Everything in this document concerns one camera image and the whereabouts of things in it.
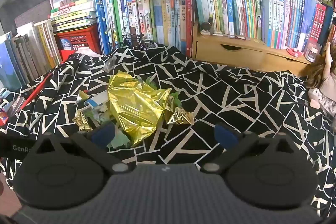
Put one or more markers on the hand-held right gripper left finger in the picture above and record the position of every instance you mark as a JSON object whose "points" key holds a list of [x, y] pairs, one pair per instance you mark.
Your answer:
{"points": [[103, 134]]}

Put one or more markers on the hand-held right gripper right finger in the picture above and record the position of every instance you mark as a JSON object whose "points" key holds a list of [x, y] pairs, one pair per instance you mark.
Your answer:
{"points": [[225, 136]]}

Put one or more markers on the large gold foil wrapper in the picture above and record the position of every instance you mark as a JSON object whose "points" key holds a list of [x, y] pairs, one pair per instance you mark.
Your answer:
{"points": [[136, 106]]}

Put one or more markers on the row of pale standing books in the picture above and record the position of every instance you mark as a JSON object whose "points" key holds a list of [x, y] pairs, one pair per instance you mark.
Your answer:
{"points": [[29, 56]]}

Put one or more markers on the stack of flat books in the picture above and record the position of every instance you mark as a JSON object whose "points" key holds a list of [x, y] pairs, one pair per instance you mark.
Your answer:
{"points": [[73, 15]]}

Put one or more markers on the row of tall colourful books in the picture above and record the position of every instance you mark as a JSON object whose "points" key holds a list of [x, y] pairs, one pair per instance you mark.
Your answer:
{"points": [[147, 19]]}

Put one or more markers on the row of books on organizer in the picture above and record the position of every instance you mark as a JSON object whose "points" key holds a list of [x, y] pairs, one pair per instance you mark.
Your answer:
{"points": [[262, 11]]}

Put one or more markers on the pale green wrapper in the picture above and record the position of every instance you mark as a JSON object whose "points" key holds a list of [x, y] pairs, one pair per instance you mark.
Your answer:
{"points": [[119, 139]]}

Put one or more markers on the white crumpled wrapper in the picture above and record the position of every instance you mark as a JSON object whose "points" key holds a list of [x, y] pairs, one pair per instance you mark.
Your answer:
{"points": [[98, 113]]}

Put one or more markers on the crumpled gold foil scrap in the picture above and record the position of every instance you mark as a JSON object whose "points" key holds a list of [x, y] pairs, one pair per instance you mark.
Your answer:
{"points": [[82, 121]]}

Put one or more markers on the red printed packet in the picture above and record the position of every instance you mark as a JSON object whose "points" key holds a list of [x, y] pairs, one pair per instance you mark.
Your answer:
{"points": [[2, 118]]}

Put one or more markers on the white blue wrapper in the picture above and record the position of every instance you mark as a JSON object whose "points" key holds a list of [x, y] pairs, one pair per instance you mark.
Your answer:
{"points": [[92, 101]]}

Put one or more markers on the glossy magazines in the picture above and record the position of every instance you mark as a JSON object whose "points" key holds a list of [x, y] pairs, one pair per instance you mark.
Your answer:
{"points": [[11, 103]]}

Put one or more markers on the small gold foil scrap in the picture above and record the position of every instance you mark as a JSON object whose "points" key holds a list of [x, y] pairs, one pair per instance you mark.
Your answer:
{"points": [[179, 116]]}

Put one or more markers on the black white patterned cloth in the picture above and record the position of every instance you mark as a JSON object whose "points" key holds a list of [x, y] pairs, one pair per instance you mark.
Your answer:
{"points": [[210, 87]]}

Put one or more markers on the red snack bag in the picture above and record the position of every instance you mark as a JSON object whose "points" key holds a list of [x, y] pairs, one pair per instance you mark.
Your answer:
{"points": [[35, 92]]}

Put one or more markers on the green plastic scrap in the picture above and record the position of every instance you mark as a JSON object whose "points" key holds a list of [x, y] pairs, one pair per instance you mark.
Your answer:
{"points": [[176, 99], [151, 82]]}

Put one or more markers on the clear crumpled wrapper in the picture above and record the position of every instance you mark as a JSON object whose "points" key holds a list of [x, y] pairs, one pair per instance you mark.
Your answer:
{"points": [[110, 65]]}

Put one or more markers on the wooden drawer organizer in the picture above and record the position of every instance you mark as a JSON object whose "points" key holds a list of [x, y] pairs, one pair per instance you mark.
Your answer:
{"points": [[236, 52]]}

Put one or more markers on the red plastic crate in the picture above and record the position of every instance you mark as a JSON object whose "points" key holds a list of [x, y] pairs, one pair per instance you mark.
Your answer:
{"points": [[78, 41]]}

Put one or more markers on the miniature black bicycle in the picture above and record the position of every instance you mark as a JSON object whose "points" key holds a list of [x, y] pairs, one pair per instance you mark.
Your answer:
{"points": [[136, 43]]}

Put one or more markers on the pink trinket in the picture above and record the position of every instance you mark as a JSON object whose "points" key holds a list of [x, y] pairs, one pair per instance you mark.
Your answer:
{"points": [[293, 51]]}

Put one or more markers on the small dark figurine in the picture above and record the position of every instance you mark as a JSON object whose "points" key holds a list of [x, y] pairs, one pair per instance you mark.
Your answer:
{"points": [[205, 27]]}

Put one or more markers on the long haired doll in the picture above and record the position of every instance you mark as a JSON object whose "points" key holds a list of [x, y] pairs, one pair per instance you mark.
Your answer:
{"points": [[328, 82]]}

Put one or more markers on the glass jar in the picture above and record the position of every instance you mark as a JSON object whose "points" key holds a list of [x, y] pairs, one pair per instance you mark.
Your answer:
{"points": [[313, 52]]}

